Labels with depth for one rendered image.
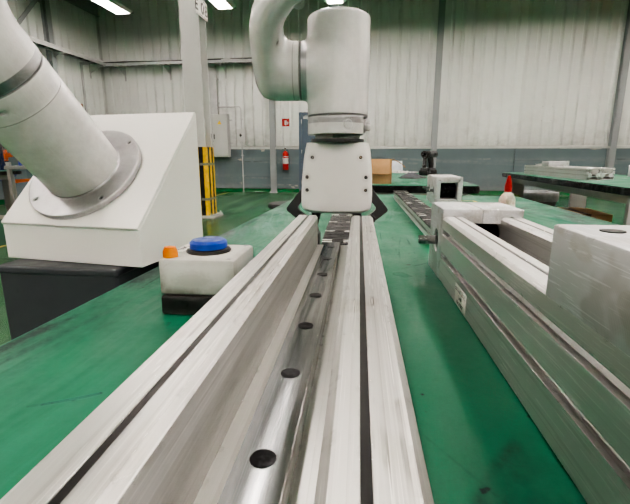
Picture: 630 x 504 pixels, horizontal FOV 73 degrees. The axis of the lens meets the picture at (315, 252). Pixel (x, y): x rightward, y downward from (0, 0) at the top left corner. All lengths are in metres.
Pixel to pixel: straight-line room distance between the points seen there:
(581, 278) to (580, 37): 12.50
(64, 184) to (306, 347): 0.57
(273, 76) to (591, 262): 0.46
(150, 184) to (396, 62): 11.15
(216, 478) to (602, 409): 0.17
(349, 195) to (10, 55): 0.45
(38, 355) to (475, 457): 0.34
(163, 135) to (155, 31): 12.53
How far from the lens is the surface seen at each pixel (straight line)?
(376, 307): 0.22
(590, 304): 0.23
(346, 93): 0.58
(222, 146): 11.94
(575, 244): 0.24
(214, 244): 0.45
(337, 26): 0.60
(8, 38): 0.66
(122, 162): 0.77
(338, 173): 0.59
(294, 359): 0.23
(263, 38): 0.57
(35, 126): 0.69
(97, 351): 0.41
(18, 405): 0.35
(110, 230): 0.70
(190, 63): 7.06
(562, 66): 12.47
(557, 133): 12.32
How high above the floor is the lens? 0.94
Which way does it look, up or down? 13 degrees down
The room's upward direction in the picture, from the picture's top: straight up
